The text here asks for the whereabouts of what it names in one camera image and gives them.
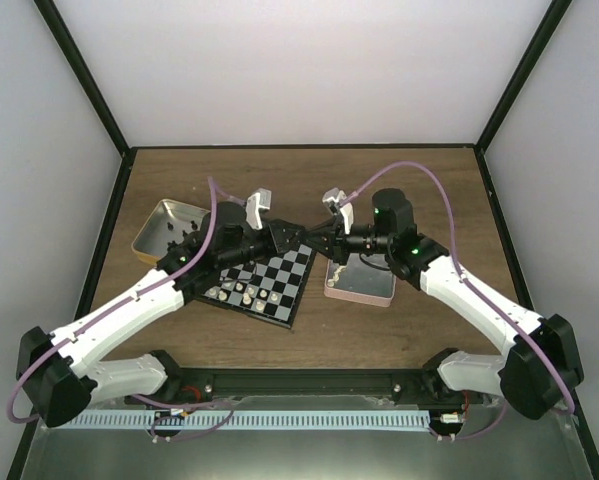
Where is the black frame post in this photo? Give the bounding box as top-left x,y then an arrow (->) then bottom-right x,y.
33,0 -> 130,157
475,0 -> 572,154

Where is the purple cable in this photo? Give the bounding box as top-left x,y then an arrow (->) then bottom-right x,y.
346,162 -> 578,416
4,175 -> 250,425

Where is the yellow tin tray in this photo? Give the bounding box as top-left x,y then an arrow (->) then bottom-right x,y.
131,199 -> 208,265

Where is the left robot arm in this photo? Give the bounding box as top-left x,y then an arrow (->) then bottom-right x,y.
14,202 -> 306,428

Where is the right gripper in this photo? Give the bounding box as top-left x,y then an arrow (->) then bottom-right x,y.
301,216 -> 393,266

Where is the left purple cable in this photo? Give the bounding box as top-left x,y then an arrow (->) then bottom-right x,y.
4,175 -> 250,425

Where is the blue slotted cable duct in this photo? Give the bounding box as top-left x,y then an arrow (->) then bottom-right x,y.
63,410 -> 430,432

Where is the pink tin tray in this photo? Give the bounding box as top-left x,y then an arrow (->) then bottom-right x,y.
324,255 -> 396,308

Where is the left black frame post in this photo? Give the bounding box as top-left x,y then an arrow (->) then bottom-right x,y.
33,0 -> 130,157

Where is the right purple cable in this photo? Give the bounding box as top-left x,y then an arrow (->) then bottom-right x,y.
346,162 -> 578,416

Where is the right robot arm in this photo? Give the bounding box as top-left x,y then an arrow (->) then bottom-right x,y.
306,188 -> 584,420

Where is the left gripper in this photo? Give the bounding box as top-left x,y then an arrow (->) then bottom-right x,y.
220,220 -> 307,270

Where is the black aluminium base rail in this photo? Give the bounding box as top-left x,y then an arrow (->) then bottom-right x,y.
43,367 -> 570,406

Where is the black and silver chessboard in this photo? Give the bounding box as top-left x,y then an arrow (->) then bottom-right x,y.
198,244 -> 316,329

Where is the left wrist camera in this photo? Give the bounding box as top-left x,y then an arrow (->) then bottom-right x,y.
245,188 -> 272,230

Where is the right black frame post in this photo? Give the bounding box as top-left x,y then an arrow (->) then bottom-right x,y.
475,0 -> 572,154

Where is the black chess pieces pile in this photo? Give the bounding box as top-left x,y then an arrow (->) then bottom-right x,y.
166,220 -> 199,251

